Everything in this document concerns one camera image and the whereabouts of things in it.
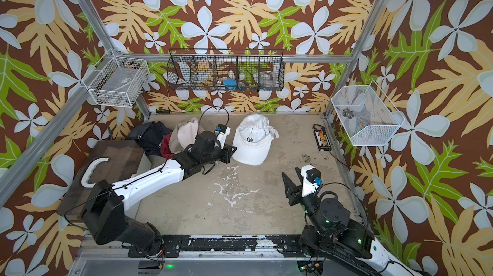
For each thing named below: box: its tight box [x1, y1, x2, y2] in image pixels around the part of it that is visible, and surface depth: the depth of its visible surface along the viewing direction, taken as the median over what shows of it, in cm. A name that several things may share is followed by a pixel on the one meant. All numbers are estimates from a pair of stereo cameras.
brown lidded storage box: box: [57, 140, 152, 219], surface depth 77 cm
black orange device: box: [311, 123, 332, 151], surface depth 109 cm
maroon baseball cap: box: [160, 132, 176, 160], surface depth 93 cm
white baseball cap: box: [232, 112, 280, 167], surface depth 86 cm
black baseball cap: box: [125, 121, 174, 157], surface depth 101 cm
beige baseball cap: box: [168, 123, 185, 154], surface depth 93 cm
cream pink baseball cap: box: [177, 117, 199, 149], surface depth 91 cm
